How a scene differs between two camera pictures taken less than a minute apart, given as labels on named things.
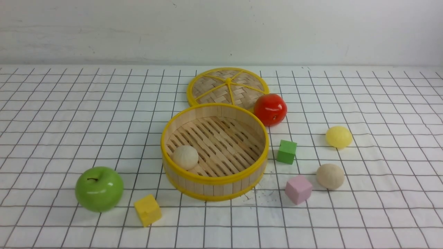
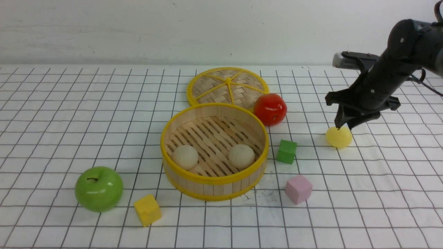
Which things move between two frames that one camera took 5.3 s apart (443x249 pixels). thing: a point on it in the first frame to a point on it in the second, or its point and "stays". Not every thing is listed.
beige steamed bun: [330, 176] to [241, 156]
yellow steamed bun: [338, 137] stays
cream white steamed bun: [185, 157] stays
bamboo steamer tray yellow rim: [232, 141] stays
